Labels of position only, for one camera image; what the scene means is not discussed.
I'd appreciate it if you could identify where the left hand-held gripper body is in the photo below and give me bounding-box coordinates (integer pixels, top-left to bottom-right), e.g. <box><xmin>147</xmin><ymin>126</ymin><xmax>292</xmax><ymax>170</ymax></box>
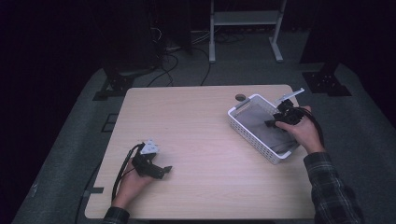
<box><xmin>131</xmin><ymin>139</ymin><xmax>166</xmax><ymax>179</ymax></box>

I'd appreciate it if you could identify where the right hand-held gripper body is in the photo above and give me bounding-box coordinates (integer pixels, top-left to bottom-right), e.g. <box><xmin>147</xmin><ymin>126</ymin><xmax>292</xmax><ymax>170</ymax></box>
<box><xmin>272</xmin><ymin>87</ymin><xmax>306</xmax><ymax>126</ymax></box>

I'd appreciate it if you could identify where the grey cloth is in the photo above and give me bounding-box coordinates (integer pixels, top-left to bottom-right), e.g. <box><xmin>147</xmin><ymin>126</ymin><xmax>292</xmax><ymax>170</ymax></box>
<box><xmin>238</xmin><ymin>104</ymin><xmax>301</xmax><ymax>156</ymax></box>

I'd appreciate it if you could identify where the white plastic basket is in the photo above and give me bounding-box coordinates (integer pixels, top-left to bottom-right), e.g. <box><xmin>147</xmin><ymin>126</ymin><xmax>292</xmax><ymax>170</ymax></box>
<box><xmin>227</xmin><ymin>93</ymin><xmax>302</xmax><ymax>165</ymax></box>

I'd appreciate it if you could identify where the person's right hand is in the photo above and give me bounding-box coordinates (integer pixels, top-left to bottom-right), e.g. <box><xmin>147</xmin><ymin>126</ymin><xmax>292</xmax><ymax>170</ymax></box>
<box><xmin>275</xmin><ymin>105</ymin><xmax>327</xmax><ymax>155</ymax></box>

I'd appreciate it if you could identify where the person's left hand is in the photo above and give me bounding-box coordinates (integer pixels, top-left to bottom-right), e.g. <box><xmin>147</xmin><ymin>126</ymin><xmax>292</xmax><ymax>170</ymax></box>
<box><xmin>111</xmin><ymin>158</ymin><xmax>154</xmax><ymax>210</ymax></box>

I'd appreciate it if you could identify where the black stand base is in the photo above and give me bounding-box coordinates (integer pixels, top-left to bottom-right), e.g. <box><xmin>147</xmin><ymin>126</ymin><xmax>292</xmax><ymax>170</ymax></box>
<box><xmin>301</xmin><ymin>60</ymin><xmax>353</xmax><ymax>98</ymax></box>
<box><xmin>92</xmin><ymin>66</ymin><xmax>158</xmax><ymax>102</ymax></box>

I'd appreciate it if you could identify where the black floor tape outline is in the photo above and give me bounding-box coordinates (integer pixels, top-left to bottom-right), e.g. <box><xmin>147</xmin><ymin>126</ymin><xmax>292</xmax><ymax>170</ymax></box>
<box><xmin>100</xmin><ymin>113</ymin><xmax>120</xmax><ymax>133</ymax></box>

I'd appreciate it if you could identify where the black tape strip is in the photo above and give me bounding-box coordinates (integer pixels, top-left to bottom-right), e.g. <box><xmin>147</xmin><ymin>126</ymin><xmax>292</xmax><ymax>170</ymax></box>
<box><xmin>83</xmin><ymin>186</ymin><xmax>105</xmax><ymax>198</ymax></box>

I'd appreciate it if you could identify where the white metal stand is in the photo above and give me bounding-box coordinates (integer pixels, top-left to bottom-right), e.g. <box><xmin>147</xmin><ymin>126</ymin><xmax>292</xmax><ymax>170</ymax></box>
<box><xmin>208</xmin><ymin>0</ymin><xmax>288</xmax><ymax>64</ymax></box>

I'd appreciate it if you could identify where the left hand-held gripper cable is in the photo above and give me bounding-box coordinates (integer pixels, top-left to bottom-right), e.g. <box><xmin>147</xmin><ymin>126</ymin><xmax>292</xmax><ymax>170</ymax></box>
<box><xmin>110</xmin><ymin>143</ymin><xmax>146</xmax><ymax>202</ymax></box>

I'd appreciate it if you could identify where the hand-held gripper cable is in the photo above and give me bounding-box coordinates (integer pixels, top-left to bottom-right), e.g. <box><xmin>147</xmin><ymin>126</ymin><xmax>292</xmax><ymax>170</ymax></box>
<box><xmin>110</xmin><ymin>143</ymin><xmax>146</xmax><ymax>202</ymax></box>
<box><xmin>297</xmin><ymin>106</ymin><xmax>326</xmax><ymax>147</ymax></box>

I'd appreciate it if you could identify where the right hand-held gripper cable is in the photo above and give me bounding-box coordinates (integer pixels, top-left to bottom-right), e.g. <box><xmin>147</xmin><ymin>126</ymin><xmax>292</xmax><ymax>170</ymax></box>
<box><xmin>297</xmin><ymin>106</ymin><xmax>326</xmax><ymax>147</ymax></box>

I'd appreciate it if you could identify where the black floor cable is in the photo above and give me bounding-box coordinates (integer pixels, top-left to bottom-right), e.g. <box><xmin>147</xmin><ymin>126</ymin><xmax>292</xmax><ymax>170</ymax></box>
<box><xmin>145</xmin><ymin>50</ymin><xmax>180</xmax><ymax>89</ymax></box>
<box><xmin>192</xmin><ymin>46</ymin><xmax>213</xmax><ymax>87</ymax></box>

